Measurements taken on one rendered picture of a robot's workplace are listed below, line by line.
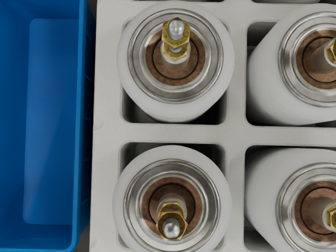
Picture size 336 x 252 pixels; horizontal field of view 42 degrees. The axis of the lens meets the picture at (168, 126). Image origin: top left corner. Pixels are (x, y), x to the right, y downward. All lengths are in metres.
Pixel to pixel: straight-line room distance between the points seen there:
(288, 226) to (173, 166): 0.10
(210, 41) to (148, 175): 0.12
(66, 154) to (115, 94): 0.21
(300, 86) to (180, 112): 0.10
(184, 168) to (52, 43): 0.34
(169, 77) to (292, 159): 0.12
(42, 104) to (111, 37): 0.22
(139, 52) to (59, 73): 0.28
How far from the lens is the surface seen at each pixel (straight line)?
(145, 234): 0.35
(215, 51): 0.35
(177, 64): 0.32
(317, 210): 0.35
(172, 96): 0.34
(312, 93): 0.36
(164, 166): 0.34
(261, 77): 0.38
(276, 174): 0.36
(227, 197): 0.35
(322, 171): 0.36
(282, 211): 0.36
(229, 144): 0.42
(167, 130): 0.42
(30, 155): 0.62
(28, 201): 0.63
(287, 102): 0.36
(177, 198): 0.32
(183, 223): 0.27
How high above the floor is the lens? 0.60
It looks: 88 degrees down
